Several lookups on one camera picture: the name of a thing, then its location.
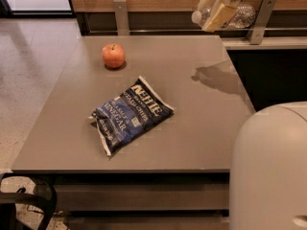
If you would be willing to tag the right metal bracket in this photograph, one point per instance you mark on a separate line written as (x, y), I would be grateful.
(257, 31)

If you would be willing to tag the blue kettle chips bag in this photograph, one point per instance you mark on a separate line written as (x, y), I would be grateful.
(128, 116)

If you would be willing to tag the left metal bracket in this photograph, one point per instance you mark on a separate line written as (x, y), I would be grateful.
(121, 17)

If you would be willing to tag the black chair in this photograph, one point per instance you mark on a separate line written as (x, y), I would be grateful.
(46, 203)

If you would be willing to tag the red apple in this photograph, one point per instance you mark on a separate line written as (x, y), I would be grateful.
(113, 55)

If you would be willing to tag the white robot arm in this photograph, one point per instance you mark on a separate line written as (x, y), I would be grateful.
(268, 174)

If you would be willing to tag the metal bracket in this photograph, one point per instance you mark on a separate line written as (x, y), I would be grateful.
(257, 31)
(121, 17)

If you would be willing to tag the clear plastic water bottle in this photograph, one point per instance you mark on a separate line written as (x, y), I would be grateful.
(243, 18)

